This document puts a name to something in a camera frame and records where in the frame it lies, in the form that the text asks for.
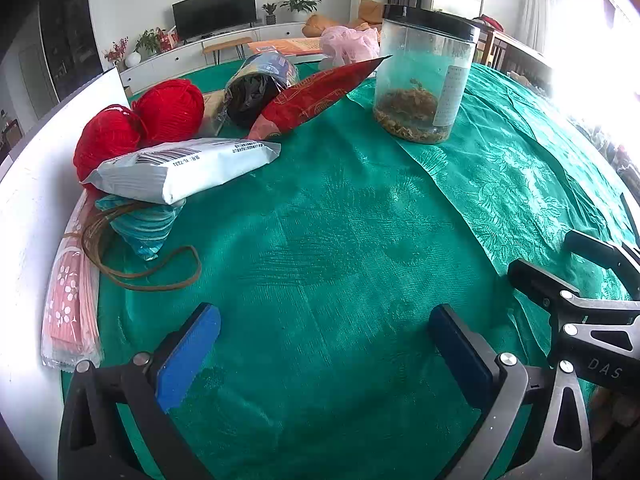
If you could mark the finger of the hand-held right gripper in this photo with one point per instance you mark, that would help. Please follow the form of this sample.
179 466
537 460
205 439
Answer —
535 280
595 252

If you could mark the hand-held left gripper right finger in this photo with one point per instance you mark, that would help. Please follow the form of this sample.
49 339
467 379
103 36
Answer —
462 360

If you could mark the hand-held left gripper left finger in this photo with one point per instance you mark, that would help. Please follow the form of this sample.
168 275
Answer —
187 355

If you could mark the teal striped pouch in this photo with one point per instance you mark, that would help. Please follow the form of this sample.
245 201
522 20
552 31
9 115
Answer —
145 230

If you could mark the white plastic packet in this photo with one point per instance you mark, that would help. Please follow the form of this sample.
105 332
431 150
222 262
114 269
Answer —
175 170

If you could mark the red yarn ball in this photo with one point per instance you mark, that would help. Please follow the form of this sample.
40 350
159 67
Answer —
105 135
170 105

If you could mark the red foil packet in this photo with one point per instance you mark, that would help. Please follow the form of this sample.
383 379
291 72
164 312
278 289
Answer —
300 102

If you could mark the pink floral packet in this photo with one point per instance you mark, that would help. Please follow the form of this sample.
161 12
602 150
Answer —
67 300

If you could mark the green tablecloth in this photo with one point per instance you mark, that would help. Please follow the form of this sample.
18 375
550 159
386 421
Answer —
325 235

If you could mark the wooden chair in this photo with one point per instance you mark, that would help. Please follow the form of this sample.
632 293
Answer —
510 55

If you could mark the white board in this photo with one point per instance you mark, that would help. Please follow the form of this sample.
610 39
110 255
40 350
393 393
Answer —
35 200

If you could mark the clear jar with black lid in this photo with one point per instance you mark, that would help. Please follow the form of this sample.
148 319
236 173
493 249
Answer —
415 75

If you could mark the beige tissue pack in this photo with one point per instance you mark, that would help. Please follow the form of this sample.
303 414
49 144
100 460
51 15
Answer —
212 110

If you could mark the red cloth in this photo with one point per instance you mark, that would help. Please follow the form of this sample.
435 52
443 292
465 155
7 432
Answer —
492 23

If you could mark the white curtain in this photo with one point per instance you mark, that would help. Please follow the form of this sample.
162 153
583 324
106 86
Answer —
550 0

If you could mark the black garbage bag roll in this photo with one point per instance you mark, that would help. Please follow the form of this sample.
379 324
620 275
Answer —
250 95

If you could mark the white television cabinet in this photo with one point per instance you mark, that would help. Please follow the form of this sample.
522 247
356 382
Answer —
185 57

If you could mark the pink bath loofah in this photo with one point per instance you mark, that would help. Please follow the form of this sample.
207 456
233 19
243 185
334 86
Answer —
350 42

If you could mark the white vase with red flowers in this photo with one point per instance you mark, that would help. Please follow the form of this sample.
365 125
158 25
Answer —
131 59

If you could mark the wooden bench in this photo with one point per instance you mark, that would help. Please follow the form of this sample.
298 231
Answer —
225 42

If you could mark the red box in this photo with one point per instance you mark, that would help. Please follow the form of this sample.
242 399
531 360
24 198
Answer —
168 39

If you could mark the leafy potted plant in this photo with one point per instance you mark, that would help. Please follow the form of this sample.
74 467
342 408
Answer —
147 40

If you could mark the orange book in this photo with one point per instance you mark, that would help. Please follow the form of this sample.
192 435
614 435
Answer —
295 46

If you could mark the orange lounge chair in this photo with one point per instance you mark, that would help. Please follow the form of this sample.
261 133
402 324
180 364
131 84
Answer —
320 25

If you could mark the dark display shelf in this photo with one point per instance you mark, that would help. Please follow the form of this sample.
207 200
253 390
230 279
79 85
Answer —
70 35

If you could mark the black television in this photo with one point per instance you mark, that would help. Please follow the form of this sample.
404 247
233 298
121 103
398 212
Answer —
215 12

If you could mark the small potted plant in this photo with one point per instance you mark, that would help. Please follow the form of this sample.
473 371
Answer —
270 12

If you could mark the large potted plant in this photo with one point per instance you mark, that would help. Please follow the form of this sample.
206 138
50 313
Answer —
300 2

